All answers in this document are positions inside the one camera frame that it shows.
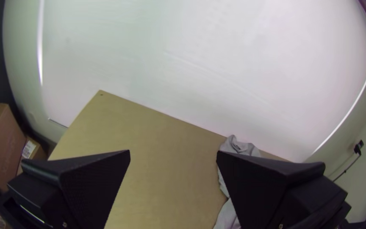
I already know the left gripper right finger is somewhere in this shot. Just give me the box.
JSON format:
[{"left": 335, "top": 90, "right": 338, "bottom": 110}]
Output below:
[{"left": 216, "top": 151, "right": 351, "bottom": 229}]

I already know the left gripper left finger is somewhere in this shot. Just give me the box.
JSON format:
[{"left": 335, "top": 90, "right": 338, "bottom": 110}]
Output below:
[{"left": 7, "top": 150, "right": 131, "bottom": 229}]

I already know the grey t-shirt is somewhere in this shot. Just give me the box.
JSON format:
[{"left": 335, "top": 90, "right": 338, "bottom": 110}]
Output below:
[{"left": 213, "top": 134, "right": 262, "bottom": 229}]

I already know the small cardboard box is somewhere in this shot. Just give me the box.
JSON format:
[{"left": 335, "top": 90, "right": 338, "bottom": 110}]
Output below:
[{"left": 17, "top": 137, "right": 47, "bottom": 176}]

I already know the large cardboard box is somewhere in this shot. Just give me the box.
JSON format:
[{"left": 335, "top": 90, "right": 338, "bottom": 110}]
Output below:
[{"left": 0, "top": 102, "right": 28, "bottom": 192}]

